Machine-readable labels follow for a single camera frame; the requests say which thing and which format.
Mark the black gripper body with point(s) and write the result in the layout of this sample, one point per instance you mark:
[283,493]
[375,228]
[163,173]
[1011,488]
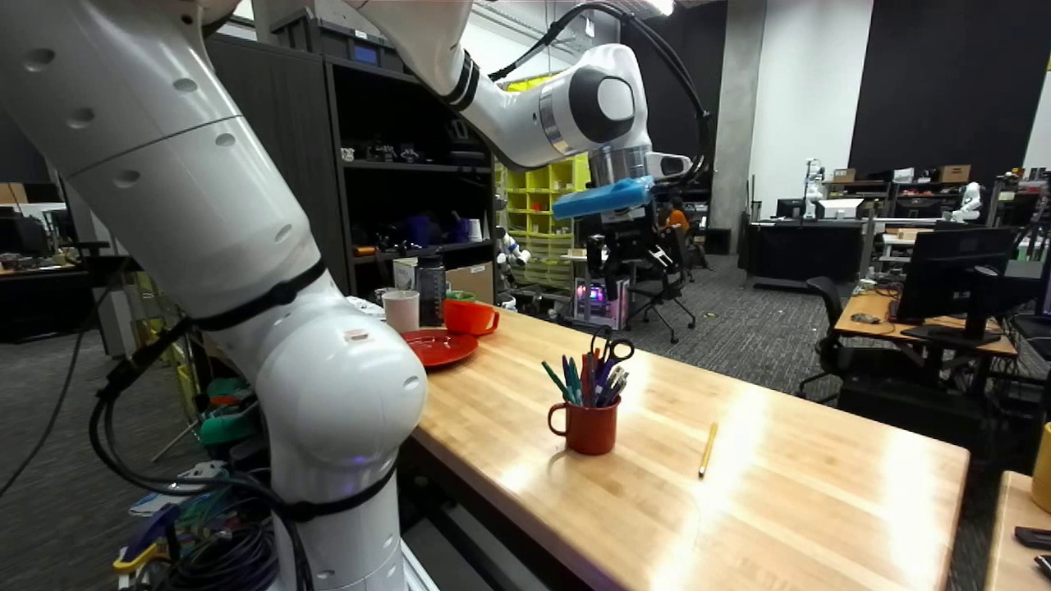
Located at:
[610,251]

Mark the yellow pencil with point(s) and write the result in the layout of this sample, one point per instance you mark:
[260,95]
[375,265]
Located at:
[706,452]

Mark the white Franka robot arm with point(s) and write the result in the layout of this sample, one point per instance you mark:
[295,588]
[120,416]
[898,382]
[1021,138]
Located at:
[219,217]

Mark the black swivel chair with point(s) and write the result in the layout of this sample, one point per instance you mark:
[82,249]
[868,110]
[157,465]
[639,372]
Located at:
[661,281]

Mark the red marker pen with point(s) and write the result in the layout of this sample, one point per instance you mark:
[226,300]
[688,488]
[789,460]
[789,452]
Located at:
[589,378]

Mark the blue marker pen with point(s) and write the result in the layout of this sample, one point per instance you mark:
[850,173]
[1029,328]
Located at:
[571,378]

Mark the yellow storage bin rack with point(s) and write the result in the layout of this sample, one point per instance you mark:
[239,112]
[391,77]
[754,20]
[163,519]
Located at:
[535,209]

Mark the green marker pen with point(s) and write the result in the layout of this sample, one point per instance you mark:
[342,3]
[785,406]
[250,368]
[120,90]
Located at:
[557,382]

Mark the red mug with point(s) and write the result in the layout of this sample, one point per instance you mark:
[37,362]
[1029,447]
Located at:
[591,427]

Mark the dark water bottle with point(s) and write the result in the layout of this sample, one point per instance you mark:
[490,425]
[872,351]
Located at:
[432,290]

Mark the black counter cabinet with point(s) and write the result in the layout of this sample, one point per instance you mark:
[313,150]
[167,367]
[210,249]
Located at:
[804,251]

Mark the white plastic cup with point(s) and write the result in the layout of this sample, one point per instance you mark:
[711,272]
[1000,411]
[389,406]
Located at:
[399,309]

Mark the dark shelving unit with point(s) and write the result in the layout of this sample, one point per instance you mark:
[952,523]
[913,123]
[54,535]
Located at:
[405,198]

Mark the black office chair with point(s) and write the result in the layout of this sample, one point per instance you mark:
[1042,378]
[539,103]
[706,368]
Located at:
[839,339]

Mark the wooden office desk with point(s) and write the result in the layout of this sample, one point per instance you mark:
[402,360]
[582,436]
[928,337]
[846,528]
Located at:
[874,314]

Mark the black computer monitor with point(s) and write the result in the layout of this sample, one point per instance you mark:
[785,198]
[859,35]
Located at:
[952,273]

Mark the wooden side table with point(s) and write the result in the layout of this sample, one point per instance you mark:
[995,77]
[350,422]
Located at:
[1007,509]

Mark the yellow cup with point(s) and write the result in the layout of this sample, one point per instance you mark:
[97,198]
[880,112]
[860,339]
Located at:
[1042,471]

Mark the black flat tool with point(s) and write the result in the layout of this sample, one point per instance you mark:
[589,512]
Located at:
[1032,535]

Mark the small black clip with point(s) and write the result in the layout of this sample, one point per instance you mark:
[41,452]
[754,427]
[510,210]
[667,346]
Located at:
[1042,567]

